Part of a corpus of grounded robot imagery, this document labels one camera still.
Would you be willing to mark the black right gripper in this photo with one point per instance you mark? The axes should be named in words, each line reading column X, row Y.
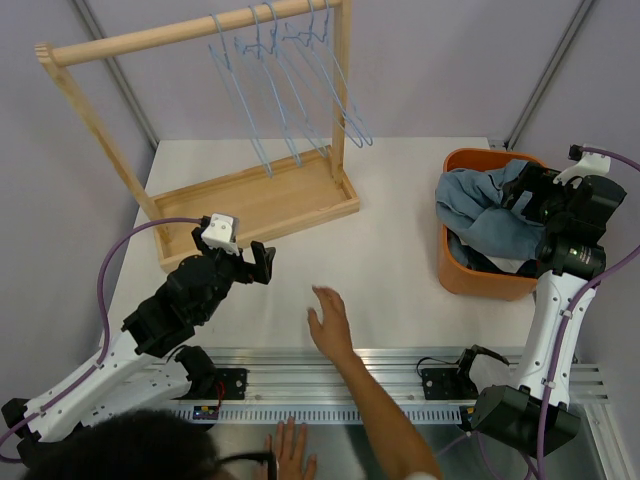
column 535, row 179

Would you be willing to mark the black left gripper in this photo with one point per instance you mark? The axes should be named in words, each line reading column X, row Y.
column 261, row 273

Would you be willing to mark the dark blue denim garment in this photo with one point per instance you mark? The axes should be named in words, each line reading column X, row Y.
column 528, row 270

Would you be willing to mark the light denim jacket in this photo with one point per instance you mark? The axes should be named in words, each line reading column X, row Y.
column 468, row 203

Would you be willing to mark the light blue shirt hanger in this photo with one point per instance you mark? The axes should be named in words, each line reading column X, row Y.
column 235, row 93

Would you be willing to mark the light blue dark-denim hanger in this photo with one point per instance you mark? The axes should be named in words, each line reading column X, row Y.
column 287, row 82

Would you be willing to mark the light blue skirt hanger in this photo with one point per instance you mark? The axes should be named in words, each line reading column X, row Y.
column 328, row 78

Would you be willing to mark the light blue grey-skirt hanger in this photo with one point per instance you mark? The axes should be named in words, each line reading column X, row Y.
column 341, row 31

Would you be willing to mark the white shirt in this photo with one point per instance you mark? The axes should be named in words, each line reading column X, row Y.
column 476, row 261

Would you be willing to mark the light blue jacket hanger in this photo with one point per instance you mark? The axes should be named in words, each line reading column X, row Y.
column 256, row 57

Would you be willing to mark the person right forearm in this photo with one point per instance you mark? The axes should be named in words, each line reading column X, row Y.
column 399, row 448

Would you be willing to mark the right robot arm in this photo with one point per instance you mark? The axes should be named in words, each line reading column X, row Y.
column 555, row 320

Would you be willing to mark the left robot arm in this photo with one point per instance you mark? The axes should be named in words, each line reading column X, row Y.
column 148, row 362

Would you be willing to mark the person right hand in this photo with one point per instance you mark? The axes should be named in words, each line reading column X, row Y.
column 330, row 330

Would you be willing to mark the person left hand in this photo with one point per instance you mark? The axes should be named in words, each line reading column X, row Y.
column 288, row 446

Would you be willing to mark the wooden clothes rack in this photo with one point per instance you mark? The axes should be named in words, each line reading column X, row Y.
column 194, row 177

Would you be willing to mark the orange plastic basket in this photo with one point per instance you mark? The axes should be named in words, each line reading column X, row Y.
column 452, row 275

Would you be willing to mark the person head black hair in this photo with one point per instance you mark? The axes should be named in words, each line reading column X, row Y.
column 142, row 444

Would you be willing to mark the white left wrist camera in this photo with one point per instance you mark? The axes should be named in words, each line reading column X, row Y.
column 217, row 231

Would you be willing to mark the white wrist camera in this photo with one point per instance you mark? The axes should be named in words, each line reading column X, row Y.
column 217, row 231
column 586, row 162

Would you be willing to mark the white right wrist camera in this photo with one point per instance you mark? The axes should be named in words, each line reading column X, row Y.
column 586, row 162

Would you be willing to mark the aluminium corner post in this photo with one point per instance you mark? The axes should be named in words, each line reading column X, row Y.
column 89, row 22
column 566, row 40

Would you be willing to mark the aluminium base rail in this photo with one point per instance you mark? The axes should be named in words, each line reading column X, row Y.
column 269, row 386

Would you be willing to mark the left aluminium corner post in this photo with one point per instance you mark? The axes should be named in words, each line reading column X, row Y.
column 89, row 22

